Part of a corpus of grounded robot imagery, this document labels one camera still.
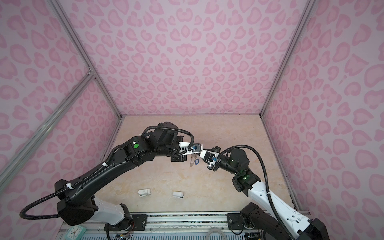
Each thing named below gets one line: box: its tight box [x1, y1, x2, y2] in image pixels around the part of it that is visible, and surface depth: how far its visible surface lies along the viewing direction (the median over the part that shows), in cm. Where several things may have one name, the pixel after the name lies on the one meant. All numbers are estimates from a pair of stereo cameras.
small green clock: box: [65, 225, 87, 240], surface depth 71 cm
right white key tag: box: [172, 191, 184, 199], surface depth 83 cm
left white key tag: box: [138, 189, 151, 198], surface depth 82 cm
